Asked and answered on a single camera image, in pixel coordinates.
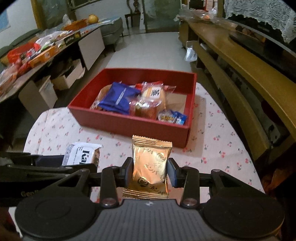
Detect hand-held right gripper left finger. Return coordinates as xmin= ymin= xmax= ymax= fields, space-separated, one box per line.
xmin=30 ymin=157 xmax=134 ymax=207

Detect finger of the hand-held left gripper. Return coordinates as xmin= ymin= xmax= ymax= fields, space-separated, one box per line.
xmin=0 ymin=163 xmax=97 ymax=178
xmin=0 ymin=152 xmax=65 ymax=166

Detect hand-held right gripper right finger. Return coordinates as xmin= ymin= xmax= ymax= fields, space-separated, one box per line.
xmin=167 ymin=158 xmax=266 ymax=207

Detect gold snack packet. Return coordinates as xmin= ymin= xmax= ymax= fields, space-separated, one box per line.
xmin=122 ymin=135 xmax=173 ymax=200

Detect white packet with black letters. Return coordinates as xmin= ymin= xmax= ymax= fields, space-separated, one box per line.
xmin=62 ymin=142 xmax=102 ymax=168

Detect red cardboard box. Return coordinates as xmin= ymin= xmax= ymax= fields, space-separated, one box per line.
xmin=68 ymin=68 xmax=197 ymax=149

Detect bread loaf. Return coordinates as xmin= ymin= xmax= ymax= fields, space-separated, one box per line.
xmin=129 ymin=98 xmax=162 ymax=120

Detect dark blue snack packet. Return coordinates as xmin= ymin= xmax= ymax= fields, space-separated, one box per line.
xmin=97 ymin=82 xmax=141 ymax=115

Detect brown snack packet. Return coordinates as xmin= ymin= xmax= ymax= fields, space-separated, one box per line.
xmin=90 ymin=84 xmax=112 ymax=110

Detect round bun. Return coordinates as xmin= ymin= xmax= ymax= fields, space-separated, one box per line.
xmin=141 ymin=81 xmax=176 ymax=109

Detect cherry print tablecloth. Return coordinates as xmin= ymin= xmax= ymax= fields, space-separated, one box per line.
xmin=23 ymin=82 xmax=266 ymax=209

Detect white cardboard box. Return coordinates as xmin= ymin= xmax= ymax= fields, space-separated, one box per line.
xmin=18 ymin=75 xmax=58 ymax=113

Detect white storage box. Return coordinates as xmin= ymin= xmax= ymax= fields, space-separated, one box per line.
xmin=51 ymin=59 xmax=86 ymax=90

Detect long orange box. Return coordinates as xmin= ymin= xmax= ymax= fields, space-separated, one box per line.
xmin=29 ymin=45 xmax=58 ymax=67

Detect orange plastic bag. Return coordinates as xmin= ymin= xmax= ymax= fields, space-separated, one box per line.
xmin=262 ymin=162 xmax=296 ymax=197

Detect pile of snack bags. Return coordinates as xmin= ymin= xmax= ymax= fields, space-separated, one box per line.
xmin=0 ymin=32 xmax=67 ymax=95

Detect coffee table with white drawers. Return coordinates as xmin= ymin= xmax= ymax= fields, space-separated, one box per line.
xmin=0 ymin=28 xmax=105 ymax=105

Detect dark box with yellow label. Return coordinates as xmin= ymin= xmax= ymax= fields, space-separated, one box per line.
xmin=63 ymin=31 xmax=81 ymax=45

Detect wooden TV cabinet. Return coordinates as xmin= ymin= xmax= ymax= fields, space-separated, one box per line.
xmin=178 ymin=20 xmax=296 ymax=163

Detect orange tray box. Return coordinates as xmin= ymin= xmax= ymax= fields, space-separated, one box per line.
xmin=62 ymin=19 xmax=89 ymax=30

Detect grey sofa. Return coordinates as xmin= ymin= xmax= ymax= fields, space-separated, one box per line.
xmin=99 ymin=17 xmax=124 ymax=51

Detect checked cloth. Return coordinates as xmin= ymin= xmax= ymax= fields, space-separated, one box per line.
xmin=81 ymin=17 xmax=122 ymax=30

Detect dark wooden chair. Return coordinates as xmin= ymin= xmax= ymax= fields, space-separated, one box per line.
xmin=124 ymin=0 xmax=144 ymax=35

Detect black television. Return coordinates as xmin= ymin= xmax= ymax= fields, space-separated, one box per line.
xmin=228 ymin=14 xmax=296 ymax=77

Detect clear plastic bags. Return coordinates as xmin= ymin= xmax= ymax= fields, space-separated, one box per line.
xmin=177 ymin=5 xmax=225 ymax=25

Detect white lace cloth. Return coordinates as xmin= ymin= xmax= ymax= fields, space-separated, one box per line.
xmin=223 ymin=0 xmax=296 ymax=43

